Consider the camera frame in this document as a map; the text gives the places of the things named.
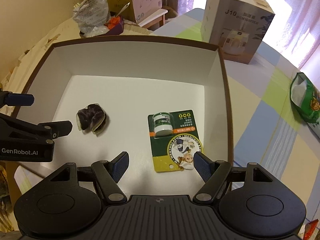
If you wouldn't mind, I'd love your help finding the humidifier product box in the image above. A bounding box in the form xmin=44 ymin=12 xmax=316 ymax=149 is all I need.
xmin=200 ymin=0 xmax=275 ymax=64

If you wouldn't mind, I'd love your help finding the white wooden rack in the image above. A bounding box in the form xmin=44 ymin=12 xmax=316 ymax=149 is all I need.
xmin=138 ymin=9 xmax=168 ymax=29

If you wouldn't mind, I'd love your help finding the checkered tablecloth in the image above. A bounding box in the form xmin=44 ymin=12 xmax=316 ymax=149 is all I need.
xmin=152 ymin=8 xmax=320 ymax=230

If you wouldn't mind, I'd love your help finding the red sachet packet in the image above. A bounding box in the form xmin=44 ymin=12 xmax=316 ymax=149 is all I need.
xmin=303 ymin=219 xmax=319 ymax=240

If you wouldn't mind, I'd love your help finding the green Mentholatum blister card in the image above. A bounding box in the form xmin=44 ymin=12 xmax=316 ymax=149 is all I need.
xmin=148 ymin=109 xmax=203 ymax=173

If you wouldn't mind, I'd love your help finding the dark velvet scrunchie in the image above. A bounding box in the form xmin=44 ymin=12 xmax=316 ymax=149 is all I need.
xmin=76 ymin=103 xmax=110 ymax=136

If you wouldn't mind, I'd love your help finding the clear plastic bag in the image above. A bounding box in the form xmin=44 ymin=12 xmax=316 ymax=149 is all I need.
xmin=72 ymin=0 xmax=110 ymax=38

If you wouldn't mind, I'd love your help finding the green snack bag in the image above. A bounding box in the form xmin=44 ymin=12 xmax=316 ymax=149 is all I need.
xmin=290 ymin=72 xmax=319 ymax=138

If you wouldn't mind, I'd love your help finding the pink curtain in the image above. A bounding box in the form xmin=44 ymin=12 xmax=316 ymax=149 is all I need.
xmin=163 ymin=0 xmax=319 ymax=68

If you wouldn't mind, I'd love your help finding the brown white storage box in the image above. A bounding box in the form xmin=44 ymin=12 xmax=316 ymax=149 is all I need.
xmin=11 ymin=35 xmax=233 ymax=195

